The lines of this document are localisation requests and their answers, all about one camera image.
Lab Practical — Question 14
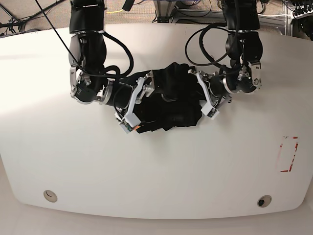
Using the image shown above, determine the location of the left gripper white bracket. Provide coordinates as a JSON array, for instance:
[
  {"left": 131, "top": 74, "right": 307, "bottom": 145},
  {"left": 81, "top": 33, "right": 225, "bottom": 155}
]
[{"left": 187, "top": 69, "right": 233, "bottom": 111}]

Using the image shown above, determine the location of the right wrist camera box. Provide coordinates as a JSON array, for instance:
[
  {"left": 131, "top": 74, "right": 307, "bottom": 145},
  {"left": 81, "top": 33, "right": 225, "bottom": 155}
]
[{"left": 119, "top": 113, "right": 141, "bottom": 134}]

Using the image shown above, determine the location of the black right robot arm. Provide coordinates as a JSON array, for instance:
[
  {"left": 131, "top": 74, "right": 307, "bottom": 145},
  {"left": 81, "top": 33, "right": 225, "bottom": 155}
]
[{"left": 69, "top": 0, "right": 153, "bottom": 128}]

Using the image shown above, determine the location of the aluminium centre post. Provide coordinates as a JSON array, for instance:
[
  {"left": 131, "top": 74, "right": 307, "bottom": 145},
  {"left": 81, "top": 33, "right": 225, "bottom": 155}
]
[{"left": 153, "top": 0, "right": 177, "bottom": 23}]

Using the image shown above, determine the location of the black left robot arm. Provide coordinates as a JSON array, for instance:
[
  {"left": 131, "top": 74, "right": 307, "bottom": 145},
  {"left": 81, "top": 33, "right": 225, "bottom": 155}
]
[{"left": 195, "top": 0, "right": 263, "bottom": 117}]

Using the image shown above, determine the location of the red tape rectangle marking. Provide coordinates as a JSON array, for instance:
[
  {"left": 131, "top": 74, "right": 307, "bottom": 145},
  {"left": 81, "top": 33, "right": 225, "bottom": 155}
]
[{"left": 277, "top": 136, "right": 299, "bottom": 173}]

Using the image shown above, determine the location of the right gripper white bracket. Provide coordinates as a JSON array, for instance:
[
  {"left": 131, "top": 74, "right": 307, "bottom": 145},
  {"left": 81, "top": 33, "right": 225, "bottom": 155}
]
[{"left": 113, "top": 70, "right": 155, "bottom": 122}]

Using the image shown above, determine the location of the table grommet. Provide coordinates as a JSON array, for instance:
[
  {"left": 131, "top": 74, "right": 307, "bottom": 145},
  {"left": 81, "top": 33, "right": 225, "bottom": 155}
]
[
  {"left": 257, "top": 195, "right": 272, "bottom": 208},
  {"left": 44, "top": 190, "right": 58, "bottom": 203}
]

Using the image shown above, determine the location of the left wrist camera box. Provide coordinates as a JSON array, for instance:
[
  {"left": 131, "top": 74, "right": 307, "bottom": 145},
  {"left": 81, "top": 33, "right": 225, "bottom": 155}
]
[{"left": 201, "top": 103, "right": 220, "bottom": 119}]

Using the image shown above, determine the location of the left table grommet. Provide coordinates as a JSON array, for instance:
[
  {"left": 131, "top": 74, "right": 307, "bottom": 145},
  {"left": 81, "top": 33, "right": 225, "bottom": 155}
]
[{"left": 44, "top": 190, "right": 58, "bottom": 203}]

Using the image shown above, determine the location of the right table grommet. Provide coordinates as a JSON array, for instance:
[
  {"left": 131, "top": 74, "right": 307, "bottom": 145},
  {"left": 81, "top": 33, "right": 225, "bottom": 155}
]
[{"left": 257, "top": 195, "right": 272, "bottom": 208}]

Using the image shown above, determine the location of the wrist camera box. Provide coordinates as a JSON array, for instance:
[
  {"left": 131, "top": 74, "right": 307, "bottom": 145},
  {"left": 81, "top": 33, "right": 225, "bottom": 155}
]
[
  {"left": 119, "top": 113, "right": 141, "bottom": 134},
  {"left": 201, "top": 103, "right": 220, "bottom": 119}
]

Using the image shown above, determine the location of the black T-shirt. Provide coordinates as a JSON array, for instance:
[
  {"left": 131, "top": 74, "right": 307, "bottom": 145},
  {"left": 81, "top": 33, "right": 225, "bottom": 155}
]
[{"left": 134, "top": 62, "right": 205, "bottom": 134}]

